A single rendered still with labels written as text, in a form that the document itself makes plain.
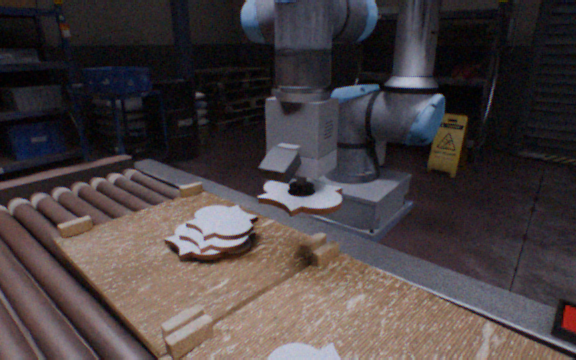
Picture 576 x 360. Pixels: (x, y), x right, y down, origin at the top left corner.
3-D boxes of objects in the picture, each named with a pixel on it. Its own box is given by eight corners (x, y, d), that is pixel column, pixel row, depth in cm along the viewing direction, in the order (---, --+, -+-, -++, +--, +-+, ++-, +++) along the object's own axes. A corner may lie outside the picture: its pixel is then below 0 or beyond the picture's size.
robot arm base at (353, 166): (334, 162, 107) (335, 129, 103) (386, 169, 100) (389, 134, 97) (313, 178, 94) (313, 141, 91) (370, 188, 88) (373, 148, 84)
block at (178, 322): (200, 316, 50) (198, 300, 49) (207, 323, 49) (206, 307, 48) (160, 341, 46) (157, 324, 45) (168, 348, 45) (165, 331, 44)
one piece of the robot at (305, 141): (236, 73, 45) (242, 195, 51) (299, 77, 41) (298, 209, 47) (287, 68, 55) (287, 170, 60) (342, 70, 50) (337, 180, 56)
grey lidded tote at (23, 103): (50, 103, 417) (45, 81, 408) (67, 105, 400) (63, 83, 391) (0, 109, 377) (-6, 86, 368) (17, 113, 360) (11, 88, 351)
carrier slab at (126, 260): (203, 194, 95) (203, 188, 94) (330, 251, 69) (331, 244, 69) (54, 246, 71) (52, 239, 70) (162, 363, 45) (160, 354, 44)
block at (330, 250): (332, 251, 66) (332, 238, 65) (340, 255, 65) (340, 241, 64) (310, 264, 62) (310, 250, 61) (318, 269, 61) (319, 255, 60)
